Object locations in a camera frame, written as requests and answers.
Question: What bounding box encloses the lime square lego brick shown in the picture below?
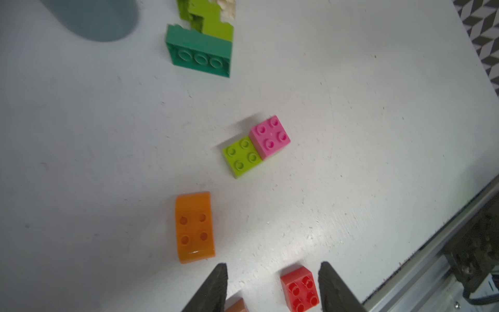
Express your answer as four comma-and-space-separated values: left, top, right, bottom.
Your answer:
177, 0, 191, 21
191, 11, 234, 42
188, 0, 221, 20

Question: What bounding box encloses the teal ceramic cup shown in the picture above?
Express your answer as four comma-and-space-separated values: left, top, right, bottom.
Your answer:
42, 0, 139, 42

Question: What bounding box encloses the orange long lego brick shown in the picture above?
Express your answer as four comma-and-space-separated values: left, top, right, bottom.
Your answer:
175, 192, 216, 264

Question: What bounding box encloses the dark green long lego brick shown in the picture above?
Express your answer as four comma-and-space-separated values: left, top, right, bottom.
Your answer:
165, 25, 233, 77

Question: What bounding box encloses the lime long lego brick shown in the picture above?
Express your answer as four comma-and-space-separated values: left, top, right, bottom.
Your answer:
222, 137, 262, 179

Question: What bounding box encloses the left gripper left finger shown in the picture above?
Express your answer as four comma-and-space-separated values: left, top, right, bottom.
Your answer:
182, 263, 228, 312

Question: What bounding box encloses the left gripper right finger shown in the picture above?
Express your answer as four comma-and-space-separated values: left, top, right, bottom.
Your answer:
318, 261, 366, 312

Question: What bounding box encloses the white long lego brick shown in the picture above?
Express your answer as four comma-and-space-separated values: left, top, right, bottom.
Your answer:
212, 0, 236, 22

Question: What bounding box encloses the pink square lego brick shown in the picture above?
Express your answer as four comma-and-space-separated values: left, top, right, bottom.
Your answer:
249, 115, 291, 161

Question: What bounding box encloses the aluminium front rail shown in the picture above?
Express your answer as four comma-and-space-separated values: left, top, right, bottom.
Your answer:
363, 178, 498, 311

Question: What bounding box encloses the brown square lego brick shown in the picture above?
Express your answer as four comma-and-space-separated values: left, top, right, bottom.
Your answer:
226, 298, 248, 312

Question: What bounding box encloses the red square lego brick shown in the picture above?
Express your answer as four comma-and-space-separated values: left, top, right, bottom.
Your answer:
280, 266, 320, 312

